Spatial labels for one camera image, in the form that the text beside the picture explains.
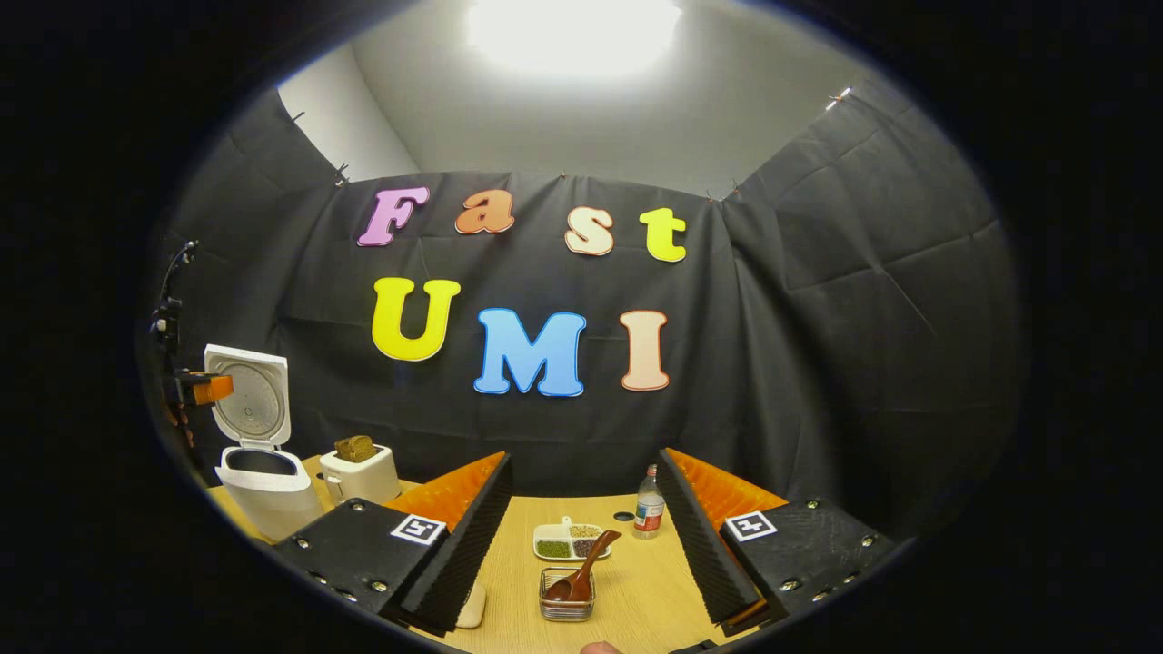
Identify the black backdrop cloth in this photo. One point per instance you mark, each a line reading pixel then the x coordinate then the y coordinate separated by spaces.
pixel 818 318

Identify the clear box of rice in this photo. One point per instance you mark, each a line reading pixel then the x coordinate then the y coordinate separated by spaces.
pixel 472 607

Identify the white toaster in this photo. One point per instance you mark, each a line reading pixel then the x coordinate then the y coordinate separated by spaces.
pixel 363 477

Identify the white rice cooker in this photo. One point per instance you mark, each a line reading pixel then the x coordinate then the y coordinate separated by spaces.
pixel 268 500

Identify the brown wooden spoon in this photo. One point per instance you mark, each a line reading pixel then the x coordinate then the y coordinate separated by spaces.
pixel 586 568

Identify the brown bread slice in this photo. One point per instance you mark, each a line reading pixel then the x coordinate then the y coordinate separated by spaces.
pixel 354 448

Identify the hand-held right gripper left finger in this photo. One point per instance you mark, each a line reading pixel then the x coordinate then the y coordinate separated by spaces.
pixel 472 536

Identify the bright ceiling light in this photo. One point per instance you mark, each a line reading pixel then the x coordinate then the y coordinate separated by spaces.
pixel 572 36

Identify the clear water bottle red label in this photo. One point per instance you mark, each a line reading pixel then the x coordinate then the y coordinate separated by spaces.
pixel 649 509

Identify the white divided bean dish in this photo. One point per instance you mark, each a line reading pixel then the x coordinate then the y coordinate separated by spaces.
pixel 554 548

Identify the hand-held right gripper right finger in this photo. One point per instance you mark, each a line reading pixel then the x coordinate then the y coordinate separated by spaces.
pixel 695 545

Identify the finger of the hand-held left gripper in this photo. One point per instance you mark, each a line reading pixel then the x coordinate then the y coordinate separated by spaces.
pixel 213 391

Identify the small ceiling spotlight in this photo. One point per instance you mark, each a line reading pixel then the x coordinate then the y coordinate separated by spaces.
pixel 838 94

